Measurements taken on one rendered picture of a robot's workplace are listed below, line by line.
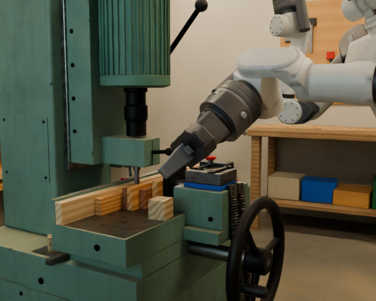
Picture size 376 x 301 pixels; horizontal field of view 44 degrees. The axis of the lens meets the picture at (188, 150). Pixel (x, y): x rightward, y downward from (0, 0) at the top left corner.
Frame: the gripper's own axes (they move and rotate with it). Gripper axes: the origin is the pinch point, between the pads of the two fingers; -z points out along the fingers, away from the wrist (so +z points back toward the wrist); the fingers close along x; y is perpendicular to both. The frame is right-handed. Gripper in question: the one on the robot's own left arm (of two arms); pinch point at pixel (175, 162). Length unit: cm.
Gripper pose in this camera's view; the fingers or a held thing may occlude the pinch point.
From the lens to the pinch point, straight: 77.5
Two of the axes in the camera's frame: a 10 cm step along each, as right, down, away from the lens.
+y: -6.8, -7.4, -0.2
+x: -3.0, 2.5, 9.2
